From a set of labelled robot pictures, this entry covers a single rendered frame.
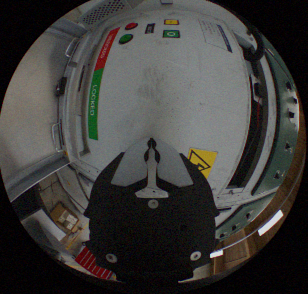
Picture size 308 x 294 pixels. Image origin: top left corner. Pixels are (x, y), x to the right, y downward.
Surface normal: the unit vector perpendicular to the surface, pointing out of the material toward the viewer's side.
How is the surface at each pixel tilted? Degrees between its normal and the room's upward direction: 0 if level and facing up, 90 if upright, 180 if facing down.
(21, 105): 0
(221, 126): 90
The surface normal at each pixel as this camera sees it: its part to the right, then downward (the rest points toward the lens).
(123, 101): -0.23, 0.26
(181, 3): -0.19, 0.97
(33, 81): 0.97, 0.16
